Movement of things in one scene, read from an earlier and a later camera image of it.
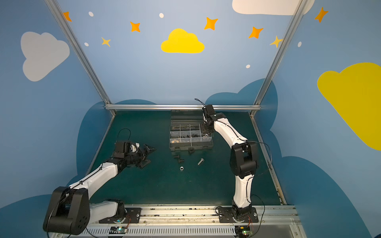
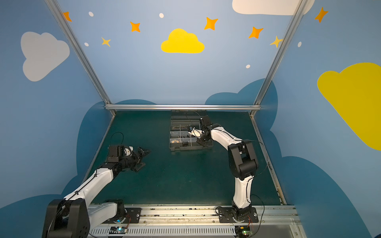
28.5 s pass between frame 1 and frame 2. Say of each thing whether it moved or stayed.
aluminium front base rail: stayed
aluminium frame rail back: stayed
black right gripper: moved
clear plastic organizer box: stayed
